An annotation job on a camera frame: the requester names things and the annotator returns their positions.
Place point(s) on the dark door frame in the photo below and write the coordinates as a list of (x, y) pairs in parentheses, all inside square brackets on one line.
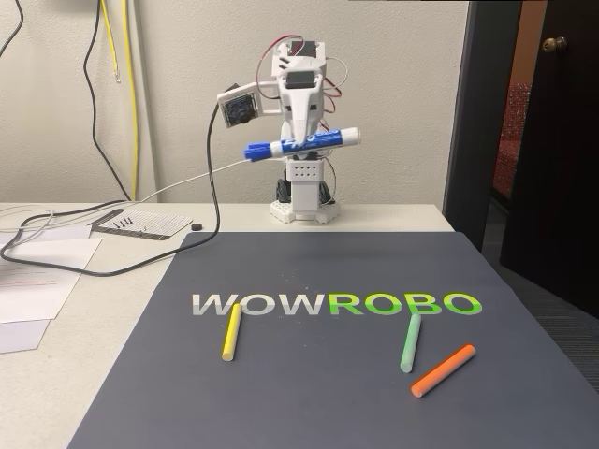
[(477, 117)]

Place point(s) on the gray WOWROBO mat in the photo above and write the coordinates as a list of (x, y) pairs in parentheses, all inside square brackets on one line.
[(327, 411)]

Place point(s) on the orange chalk stick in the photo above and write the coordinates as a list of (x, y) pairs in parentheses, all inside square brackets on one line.
[(442, 372)]

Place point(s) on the red upholstered seat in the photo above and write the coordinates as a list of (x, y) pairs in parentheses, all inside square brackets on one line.
[(512, 140)]

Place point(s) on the green chalk stick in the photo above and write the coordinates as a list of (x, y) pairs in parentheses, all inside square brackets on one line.
[(410, 343)]

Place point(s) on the white paper with red print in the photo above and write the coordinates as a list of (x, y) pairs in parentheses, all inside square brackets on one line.
[(47, 285)]

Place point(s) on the dark brown door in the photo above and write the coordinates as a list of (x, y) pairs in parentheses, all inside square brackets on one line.
[(561, 163)]

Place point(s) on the brass door knob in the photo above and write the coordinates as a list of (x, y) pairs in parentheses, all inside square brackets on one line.
[(555, 44)]

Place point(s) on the blank white paper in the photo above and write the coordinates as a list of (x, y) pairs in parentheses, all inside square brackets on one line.
[(21, 337), (70, 232)]

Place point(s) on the white gripper camera module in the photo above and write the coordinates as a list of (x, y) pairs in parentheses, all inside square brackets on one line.
[(236, 110)]

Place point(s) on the lined paper sheet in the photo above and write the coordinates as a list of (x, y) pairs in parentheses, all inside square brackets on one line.
[(154, 222)]

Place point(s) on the blue Expo marker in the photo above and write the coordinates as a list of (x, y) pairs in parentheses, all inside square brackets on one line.
[(327, 136)]

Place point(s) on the yellow chalk stick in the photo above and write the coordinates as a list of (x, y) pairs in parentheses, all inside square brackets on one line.
[(231, 332)]

